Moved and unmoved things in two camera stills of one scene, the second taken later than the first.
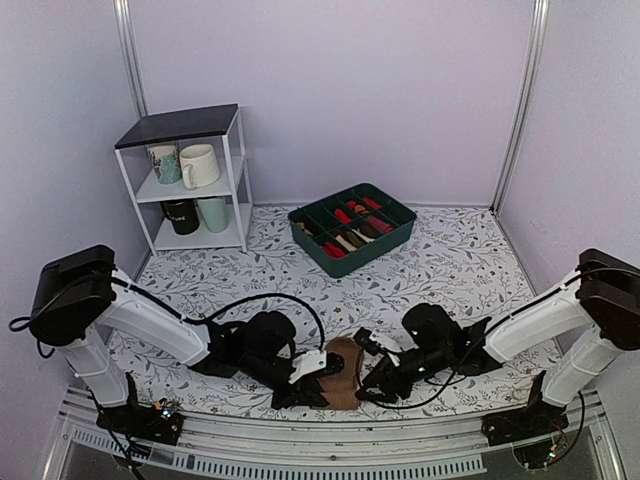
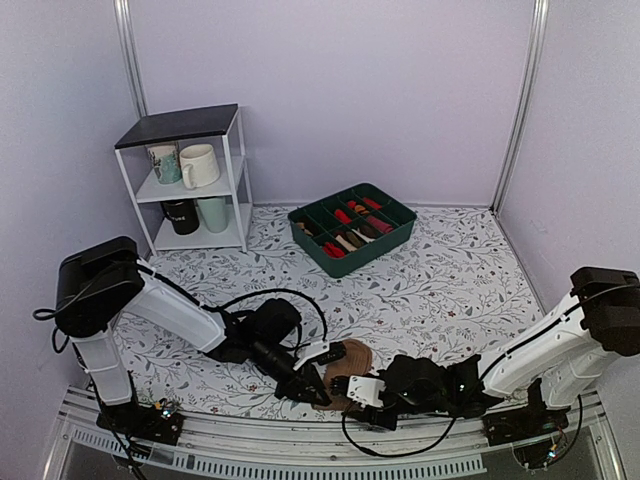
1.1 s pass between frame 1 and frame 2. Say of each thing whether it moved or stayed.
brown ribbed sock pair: moved
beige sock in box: stayed
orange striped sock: stayed
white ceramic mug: stayed
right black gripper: moved
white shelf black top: stayed
